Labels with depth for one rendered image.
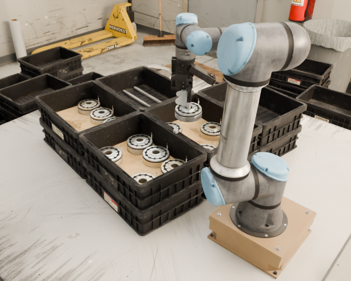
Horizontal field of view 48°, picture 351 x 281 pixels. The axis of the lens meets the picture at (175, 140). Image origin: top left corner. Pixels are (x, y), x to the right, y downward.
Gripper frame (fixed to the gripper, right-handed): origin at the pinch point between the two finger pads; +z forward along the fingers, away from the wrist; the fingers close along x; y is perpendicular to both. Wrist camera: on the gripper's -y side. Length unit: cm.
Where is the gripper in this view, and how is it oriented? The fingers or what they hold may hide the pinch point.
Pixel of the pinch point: (189, 106)
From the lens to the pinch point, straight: 153.8
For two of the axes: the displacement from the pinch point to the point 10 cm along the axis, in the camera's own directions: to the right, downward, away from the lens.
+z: -0.1, 8.4, 5.4
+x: -0.5, 5.4, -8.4
